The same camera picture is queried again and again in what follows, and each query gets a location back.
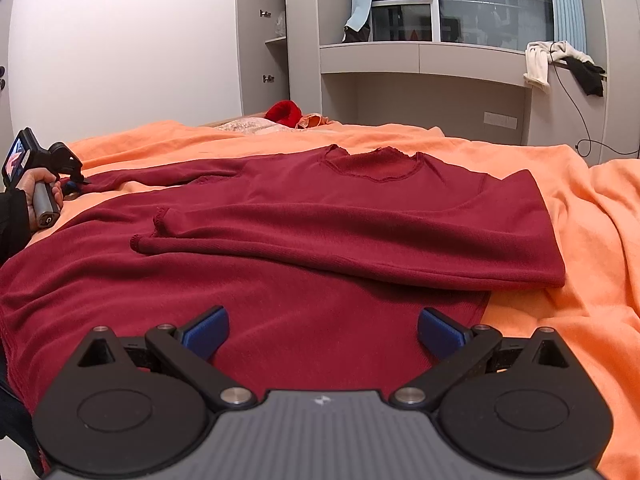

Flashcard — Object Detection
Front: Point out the dark red long-sleeve sweater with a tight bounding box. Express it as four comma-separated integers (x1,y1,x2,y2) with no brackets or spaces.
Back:
0,144,568,411

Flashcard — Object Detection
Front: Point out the black left sleeve forearm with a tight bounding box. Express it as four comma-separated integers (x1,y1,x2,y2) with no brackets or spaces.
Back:
0,190,32,264

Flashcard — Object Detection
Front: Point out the person's left hand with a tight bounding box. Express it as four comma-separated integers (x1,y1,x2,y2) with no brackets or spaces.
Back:
16,168,63,233

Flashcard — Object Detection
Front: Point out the orange duvet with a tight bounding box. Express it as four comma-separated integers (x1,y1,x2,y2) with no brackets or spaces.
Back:
3,122,639,479

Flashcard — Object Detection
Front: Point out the pink patterned pillow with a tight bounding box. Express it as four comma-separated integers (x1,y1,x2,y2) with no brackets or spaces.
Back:
217,116,290,136

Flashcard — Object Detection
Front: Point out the red hat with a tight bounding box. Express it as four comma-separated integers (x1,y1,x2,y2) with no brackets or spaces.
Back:
264,100,303,128

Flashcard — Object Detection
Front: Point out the grey wardrobe window surround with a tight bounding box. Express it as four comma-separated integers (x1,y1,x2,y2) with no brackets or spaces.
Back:
235,0,639,165

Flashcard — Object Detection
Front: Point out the black cloth on sill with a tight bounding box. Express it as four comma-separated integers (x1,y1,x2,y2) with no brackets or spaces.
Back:
565,58,606,98

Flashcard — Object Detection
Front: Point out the white cloth on sill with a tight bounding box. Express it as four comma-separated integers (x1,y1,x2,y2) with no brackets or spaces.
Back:
523,41,596,93

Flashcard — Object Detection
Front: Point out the right light blue curtain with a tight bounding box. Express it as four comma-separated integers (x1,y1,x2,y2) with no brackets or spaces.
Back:
552,0,587,52

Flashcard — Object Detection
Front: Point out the white wall socket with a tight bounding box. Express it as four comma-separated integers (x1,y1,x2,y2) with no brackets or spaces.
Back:
483,112,518,130

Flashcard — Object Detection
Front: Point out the black power cable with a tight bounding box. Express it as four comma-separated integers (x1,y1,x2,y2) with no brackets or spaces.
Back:
548,41,640,158

